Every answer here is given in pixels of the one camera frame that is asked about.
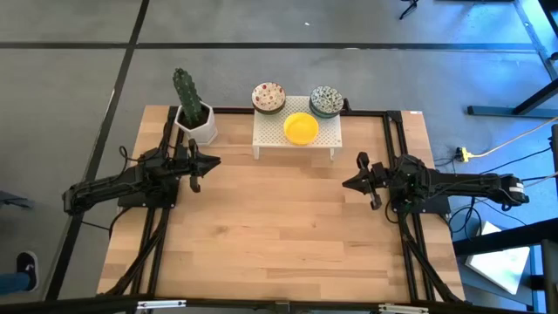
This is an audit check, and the person's leg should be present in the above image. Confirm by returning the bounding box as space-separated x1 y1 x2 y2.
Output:
0 271 32 297

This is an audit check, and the silver metal bracket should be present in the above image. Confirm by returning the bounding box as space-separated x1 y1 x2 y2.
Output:
378 304 430 314
136 299 187 311

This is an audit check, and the blue-grey metal base bar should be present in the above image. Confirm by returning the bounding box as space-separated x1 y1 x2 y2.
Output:
467 105 558 119

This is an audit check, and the black tripod leg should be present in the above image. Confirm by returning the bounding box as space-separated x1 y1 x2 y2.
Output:
398 0 420 21

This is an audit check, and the grey metal floor rail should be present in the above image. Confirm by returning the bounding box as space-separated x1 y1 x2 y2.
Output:
513 0 558 80

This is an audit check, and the white hexagonal plant pot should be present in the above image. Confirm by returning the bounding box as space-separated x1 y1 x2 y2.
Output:
174 101 219 147

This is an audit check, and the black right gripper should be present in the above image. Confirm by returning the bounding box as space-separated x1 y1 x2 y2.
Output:
342 151 393 211

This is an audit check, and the black front frame beam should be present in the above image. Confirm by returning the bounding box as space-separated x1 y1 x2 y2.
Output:
0 295 558 314

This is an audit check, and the black aluminium table frame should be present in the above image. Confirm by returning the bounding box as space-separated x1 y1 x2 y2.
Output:
104 104 466 305

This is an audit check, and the person's foot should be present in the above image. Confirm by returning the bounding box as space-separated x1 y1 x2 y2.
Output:
16 251 40 292

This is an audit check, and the white perforated shelf rack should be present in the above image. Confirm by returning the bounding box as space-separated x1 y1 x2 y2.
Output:
251 94 344 161

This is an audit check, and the olive green floral bowl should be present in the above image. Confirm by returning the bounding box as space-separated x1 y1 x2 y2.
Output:
251 81 288 113

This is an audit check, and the white flat panel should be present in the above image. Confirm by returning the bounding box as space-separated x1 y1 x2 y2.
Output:
464 220 532 297

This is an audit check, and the dark green ceramic bowl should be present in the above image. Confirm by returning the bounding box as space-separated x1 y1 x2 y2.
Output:
309 85 345 115

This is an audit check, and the yellow plastic bowl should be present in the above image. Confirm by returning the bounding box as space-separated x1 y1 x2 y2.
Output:
282 112 320 147

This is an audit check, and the teal ceramic bowl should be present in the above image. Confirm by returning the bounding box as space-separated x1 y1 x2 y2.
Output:
309 104 344 120

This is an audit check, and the long black floor cable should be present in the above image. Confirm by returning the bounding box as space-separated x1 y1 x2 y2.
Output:
435 147 553 175

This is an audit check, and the black horizontal beam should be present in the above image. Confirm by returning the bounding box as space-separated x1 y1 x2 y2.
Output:
452 216 558 257

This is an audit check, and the yellow power cable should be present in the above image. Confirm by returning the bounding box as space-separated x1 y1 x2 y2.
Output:
472 115 558 159

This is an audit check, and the grey vertical post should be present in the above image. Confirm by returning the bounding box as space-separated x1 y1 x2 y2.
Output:
541 238 558 314

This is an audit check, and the black cable bundle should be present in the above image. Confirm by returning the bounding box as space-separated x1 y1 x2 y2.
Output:
448 198 496 241

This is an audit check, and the black diagonal table leg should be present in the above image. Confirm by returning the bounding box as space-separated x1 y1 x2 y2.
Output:
513 77 558 116

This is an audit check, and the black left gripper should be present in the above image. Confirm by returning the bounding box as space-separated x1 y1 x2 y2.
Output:
175 138 221 195

